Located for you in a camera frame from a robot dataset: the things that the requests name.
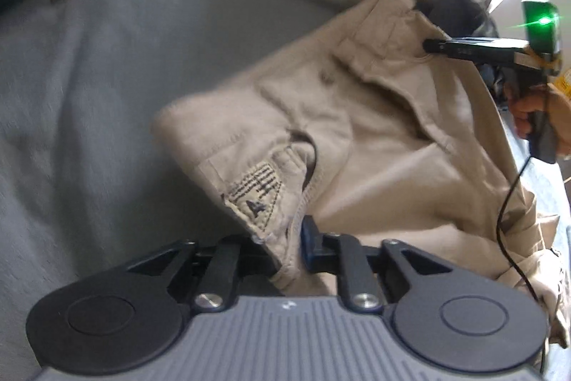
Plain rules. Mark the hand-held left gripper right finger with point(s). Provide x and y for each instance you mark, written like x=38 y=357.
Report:
x=308 y=245

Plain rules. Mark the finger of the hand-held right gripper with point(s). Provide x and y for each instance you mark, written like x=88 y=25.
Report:
x=473 y=49

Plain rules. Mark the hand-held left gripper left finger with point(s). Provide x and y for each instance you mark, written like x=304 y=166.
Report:
x=223 y=265

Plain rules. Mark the beige pants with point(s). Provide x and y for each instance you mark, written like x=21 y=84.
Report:
x=401 y=166

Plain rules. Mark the person's right hand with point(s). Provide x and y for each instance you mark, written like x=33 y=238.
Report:
x=519 y=111

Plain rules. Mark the dark clothing pile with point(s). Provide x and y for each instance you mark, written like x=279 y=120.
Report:
x=459 y=6

